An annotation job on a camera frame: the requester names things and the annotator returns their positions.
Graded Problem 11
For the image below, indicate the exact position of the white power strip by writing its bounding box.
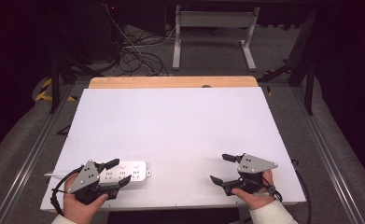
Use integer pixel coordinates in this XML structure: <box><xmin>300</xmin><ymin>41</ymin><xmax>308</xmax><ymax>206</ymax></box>
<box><xmin>97</xmin><ymin>160</ymin><xmax>152</xmax><ymax>189</ymax></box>

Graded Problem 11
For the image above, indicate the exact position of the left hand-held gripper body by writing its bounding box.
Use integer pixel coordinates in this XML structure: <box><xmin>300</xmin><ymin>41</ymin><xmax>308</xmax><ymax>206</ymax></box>
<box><xmin>67</xmin><ymin>160</ymin><xmax>120</xmax><ymax>205</ymax></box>

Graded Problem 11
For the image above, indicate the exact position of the white metal desk frame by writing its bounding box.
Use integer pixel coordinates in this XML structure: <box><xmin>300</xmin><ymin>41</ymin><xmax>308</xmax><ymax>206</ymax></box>
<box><xmin>172</xmin><ymin>4</ymin><xmax>261</xmax><ymax>72</ymax></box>

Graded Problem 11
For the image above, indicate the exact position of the black metal stand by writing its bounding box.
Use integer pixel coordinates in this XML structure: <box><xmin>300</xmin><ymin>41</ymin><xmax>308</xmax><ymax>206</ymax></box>
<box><xmin>258</xmin><ymin>8</ymin><xmax>317</xmax><ymax>117</ymax></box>
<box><xmin>48</xmin><ymin>46</ymin><xmax>105</xmax><ymax>115</ymax></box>

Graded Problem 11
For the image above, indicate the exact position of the tangle of black floor cables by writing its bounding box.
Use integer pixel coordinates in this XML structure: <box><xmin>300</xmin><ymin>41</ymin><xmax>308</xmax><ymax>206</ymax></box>
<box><xmin>117</xmin><ymin>24</ymin><xmax>184</xmax><ymax>77</ymax></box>

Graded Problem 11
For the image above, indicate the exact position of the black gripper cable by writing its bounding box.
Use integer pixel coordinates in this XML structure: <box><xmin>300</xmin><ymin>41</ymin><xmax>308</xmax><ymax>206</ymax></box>
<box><xmin>262</xmin><ymin>159</ymin><xmax>313</xmax><ymax>224</ymax></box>
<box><xmin>50</xmin><ymin>165</ymin><xmax>85</xmax><ymax>217</ymax></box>

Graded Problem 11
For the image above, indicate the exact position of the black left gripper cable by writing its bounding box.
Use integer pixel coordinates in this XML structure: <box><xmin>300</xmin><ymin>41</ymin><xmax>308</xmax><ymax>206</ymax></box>
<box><xmin>50</xmin><ymin>165</ymin><xmax>85</xmax><ymax>217</ymax></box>

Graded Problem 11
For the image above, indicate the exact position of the thin white floor cable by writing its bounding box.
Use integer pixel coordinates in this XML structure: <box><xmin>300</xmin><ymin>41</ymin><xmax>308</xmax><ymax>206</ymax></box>
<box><xmin>103</xmin><ymin>3</ymin><xmax>145</xmax><ymax>62</ymax></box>

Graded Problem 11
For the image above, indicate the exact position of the black computer tower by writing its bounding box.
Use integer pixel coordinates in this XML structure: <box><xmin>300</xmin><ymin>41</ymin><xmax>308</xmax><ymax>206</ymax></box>
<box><xmin>85</xmin><ymin>0</ymin><xmax>126</xmax><ymax>61</ymax></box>

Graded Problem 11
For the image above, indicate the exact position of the white table cover board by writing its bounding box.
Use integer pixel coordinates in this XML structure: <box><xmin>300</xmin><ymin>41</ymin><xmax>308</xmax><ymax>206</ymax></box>
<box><xmin>39</xmin><ymin>87</ymin><xmax>307</xmax><ymax>212</ymax></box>

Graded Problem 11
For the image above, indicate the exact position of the yellow black hazard tape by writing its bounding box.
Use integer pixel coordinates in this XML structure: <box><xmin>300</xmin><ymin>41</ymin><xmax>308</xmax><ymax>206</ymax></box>
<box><xmin>35</xmin><ymin>77</ymin><xmax>78</xmax><ymax>103</ymax></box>

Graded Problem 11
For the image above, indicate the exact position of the white power strip cable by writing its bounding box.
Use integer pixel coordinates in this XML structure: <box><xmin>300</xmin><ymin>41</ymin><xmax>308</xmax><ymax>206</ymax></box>
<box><xmin>43</xmin><ymin>172</ymin><xmax>78</xmax><ymax>179</ymax></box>

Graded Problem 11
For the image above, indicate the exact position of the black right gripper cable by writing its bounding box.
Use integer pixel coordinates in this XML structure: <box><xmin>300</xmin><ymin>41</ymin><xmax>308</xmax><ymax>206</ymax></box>
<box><xmin>262</xmin><ymin>159</ymin><xmax>313</xmax><ymax>224</ymax></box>

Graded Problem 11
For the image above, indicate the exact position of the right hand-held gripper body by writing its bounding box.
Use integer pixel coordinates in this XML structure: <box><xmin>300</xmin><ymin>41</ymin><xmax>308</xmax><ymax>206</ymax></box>
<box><xmin>223</xmin><ymin>153</ymin><xmax>278</xmax><ymax>197</ymax></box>

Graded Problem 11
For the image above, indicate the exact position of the aluminium floor rail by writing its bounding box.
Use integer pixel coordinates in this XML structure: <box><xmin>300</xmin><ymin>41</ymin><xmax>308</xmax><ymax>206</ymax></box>
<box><xmin>290</xmin><ymin>85</ymin><xmax>365</xmax><ymax>224</ymax></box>
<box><xmin>0</xmin><ymin>83</ymin><xmax>76</xmax><ymax>224</ymax></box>

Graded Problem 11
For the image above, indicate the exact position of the person's left hand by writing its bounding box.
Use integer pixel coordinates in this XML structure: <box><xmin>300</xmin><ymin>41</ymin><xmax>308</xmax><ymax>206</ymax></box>
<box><xmin>63</xmin><ymin>175</ymin><xmax>109</xmax><ymax>224</ymax></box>

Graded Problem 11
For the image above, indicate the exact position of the person's right hand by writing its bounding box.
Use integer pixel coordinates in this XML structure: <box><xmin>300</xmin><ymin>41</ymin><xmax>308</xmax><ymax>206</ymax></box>
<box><xmin>232</xmin><ymin>169</ymin><xmax>277</xmax><ymax>210</ymax></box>

